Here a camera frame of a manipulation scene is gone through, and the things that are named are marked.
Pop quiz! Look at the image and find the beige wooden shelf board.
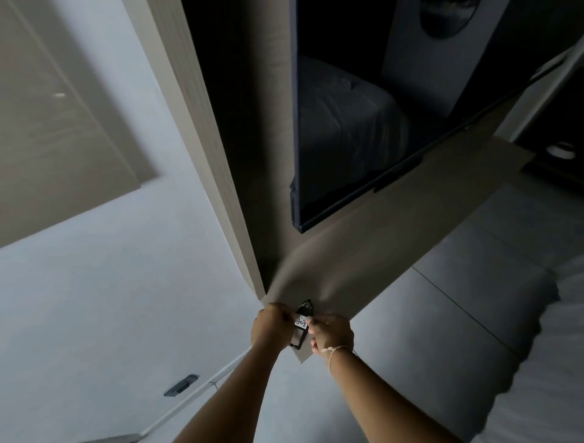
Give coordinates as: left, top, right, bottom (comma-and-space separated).
262, 131, 535, 364

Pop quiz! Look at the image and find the person's right hand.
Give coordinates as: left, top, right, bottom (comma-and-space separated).
306, 314, 355, 362

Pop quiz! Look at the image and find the black wall socket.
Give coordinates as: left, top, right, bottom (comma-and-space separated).
163, 374, 200, 398

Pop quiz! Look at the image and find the black device with white label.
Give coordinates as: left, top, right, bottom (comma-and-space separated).
289, 299, 315, 351

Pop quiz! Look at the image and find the white bed duvet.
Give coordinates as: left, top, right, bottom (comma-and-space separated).
470, 255, 584, 443

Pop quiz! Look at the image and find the person's left forearm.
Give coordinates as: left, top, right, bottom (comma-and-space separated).
172, 342, 286, 443

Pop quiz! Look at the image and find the person's right forearm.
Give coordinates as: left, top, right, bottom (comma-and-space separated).
327, 349, 462, 443

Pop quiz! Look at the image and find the person's left hand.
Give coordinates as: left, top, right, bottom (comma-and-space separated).
250, 303, 297, 352

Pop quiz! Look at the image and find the black flat television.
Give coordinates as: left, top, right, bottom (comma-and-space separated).
289, 0, 584, 234

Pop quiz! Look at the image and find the thin string bracelet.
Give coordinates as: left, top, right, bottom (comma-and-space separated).
321, 345, 356, 374

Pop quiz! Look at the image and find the beige wooden wall panel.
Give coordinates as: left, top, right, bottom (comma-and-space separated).
122, 0, 303, 298

